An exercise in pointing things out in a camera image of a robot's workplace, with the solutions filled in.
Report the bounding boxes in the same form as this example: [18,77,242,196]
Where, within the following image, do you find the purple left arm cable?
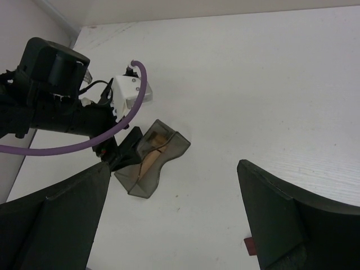
[0,58,147,157]

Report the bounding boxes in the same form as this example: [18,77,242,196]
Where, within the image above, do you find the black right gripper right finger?
[237,160,359,269]

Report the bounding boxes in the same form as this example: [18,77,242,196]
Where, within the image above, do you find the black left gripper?
[1,37,143,172]

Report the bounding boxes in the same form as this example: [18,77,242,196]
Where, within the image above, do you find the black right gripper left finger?
[1,163,111,269]

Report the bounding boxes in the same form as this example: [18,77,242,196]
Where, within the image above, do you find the smoky transparent plastic bin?
[114,119,191,199]

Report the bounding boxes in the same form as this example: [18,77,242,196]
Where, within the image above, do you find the striped light wood block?
[150,132,168,148]

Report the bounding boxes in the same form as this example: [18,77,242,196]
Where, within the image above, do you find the dark red wood block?
[244,237,257,256]

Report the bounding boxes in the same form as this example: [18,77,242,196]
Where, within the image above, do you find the plain light wood block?
[139,150,162,179]

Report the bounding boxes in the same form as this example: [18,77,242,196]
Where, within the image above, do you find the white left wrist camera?
[108,65,141,123]

